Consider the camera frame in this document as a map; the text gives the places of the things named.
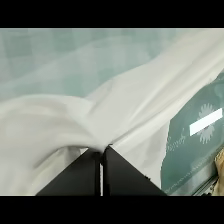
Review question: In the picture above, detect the white shirt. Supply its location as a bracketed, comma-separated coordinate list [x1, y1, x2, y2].
[0, 28, 224, 197]

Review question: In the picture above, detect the silver frame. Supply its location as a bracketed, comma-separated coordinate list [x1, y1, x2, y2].
[192, 174, 221, 197]

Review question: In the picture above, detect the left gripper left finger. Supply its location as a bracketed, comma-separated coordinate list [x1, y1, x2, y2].
[35, 147, 102, 197]

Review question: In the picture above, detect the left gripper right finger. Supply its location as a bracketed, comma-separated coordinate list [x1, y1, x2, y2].
[102, 144, 168, 197]

